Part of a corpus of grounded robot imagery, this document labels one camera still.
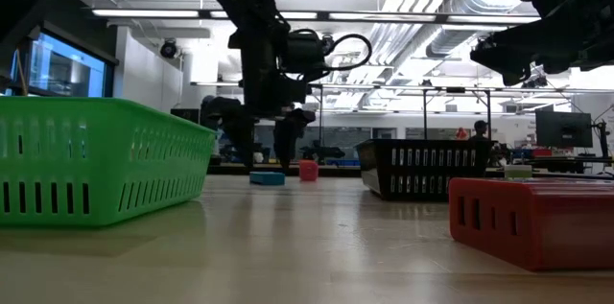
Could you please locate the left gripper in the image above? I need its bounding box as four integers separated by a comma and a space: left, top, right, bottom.
204, 47, 317, 173

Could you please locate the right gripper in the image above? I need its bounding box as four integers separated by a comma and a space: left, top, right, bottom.
470, 6, 614, 86

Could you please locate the teal box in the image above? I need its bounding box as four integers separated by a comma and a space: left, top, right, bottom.
248, 171, 287, 187

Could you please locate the small red cube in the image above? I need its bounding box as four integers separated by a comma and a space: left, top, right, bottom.
298, 159, 319, 182

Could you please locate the small pale box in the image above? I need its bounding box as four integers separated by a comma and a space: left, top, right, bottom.
504, 164, 533, 180

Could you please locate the black plastic basket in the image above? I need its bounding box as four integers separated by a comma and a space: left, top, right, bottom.
355, 138, 492, 202

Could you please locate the red slotted box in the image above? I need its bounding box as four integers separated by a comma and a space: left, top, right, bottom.
448, 177, 614, 273

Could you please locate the black background screen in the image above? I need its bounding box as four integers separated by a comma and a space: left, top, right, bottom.
170, 107, 201, 126

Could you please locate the dark background workbench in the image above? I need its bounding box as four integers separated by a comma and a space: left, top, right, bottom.
208, 162, 362, 178

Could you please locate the black computer monitor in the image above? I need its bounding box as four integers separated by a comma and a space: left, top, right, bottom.
535, 110, 594, 149

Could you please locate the person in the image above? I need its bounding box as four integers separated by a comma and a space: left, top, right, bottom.
468, 120, 500, 166

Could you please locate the black round spotlight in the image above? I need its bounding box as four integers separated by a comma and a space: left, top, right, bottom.
160, 38, 179, 59

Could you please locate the long ceiling light bar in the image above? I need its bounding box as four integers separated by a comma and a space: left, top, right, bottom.
90, 8, 541, 25

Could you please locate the green plastic basket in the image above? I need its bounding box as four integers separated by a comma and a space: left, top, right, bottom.
0, 96, 218, 227

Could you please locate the blue lit window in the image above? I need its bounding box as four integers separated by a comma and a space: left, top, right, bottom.
27, 30, 107, 99

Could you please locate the black metal frame stand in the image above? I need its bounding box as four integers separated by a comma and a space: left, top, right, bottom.
421, 85, 493, 142
306, 82, 325, 150

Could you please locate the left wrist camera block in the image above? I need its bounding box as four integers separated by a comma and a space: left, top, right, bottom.
286, 29, 333, 76

